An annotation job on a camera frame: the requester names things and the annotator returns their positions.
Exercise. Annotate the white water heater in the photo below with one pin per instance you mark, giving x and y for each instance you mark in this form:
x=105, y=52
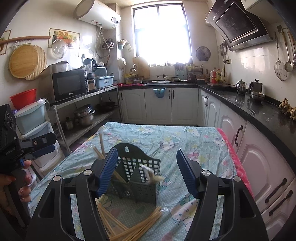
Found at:
x=96, y=12

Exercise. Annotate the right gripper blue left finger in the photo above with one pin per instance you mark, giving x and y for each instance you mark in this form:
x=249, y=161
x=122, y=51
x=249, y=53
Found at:
x=104, y=171

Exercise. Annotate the chopsticks pair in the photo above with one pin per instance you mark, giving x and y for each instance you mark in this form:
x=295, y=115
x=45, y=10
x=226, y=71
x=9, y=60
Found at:
x=112, y=225

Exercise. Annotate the black microwave oven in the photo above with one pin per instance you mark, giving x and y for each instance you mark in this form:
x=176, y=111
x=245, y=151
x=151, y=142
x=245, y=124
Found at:
x=60, y=86

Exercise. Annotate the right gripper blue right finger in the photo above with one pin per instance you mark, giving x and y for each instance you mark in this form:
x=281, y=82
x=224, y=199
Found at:
x=190, y=171

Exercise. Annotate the red plastic basin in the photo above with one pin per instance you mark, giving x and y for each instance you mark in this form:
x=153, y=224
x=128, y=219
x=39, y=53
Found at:
x=24, y=98

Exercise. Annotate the black frying pan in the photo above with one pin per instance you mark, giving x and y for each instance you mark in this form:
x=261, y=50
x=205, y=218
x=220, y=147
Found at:
x=105, y=107

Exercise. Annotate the black blender jug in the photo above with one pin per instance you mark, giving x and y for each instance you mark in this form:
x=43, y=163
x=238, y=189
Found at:
x=90, y=65

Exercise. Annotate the cartoon print tablecloth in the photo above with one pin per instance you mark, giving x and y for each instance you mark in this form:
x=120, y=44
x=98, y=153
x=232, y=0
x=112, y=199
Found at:
x=207, y=146

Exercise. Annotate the green plastic utensil basket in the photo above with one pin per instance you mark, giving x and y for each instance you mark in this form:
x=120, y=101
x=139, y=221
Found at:
x=135, y=185

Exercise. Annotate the metal mesh strainer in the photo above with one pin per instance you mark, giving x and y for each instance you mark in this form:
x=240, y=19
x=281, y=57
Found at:
x=279, y=66

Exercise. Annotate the blue plastic box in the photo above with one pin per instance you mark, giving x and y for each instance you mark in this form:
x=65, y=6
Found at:
x=104, y=81

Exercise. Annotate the blue hanging bin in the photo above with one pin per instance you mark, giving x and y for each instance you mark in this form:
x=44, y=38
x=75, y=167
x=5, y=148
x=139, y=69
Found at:
x=159, y=93

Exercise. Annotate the steel kettle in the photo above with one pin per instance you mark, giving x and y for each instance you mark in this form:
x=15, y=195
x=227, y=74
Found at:
x=255, y=86

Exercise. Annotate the stacked steel pots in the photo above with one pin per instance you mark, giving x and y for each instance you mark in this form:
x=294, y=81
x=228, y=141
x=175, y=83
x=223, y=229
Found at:
x=85, y=115

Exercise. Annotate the glass french press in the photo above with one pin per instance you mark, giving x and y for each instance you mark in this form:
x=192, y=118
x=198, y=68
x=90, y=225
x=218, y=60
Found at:
x=241, y=87

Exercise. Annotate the small wall fan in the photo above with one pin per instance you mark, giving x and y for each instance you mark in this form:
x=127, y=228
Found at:
x=203, y=53

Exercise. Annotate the black range hood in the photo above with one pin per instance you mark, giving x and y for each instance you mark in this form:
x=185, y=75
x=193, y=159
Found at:
x=239, y=28

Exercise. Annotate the steel ladle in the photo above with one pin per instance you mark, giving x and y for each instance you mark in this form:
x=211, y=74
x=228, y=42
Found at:
x=288, y=65

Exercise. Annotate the pale blue drawer unit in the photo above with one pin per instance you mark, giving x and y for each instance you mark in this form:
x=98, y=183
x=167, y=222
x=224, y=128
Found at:
x=32, y=121

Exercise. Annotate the steel bowl on counter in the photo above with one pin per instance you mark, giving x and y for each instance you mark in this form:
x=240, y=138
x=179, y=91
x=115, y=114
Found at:
x=257, y=96

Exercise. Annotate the round bamboo cutting board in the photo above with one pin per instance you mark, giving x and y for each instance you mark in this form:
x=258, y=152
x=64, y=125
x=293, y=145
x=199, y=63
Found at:
x=23, y=61

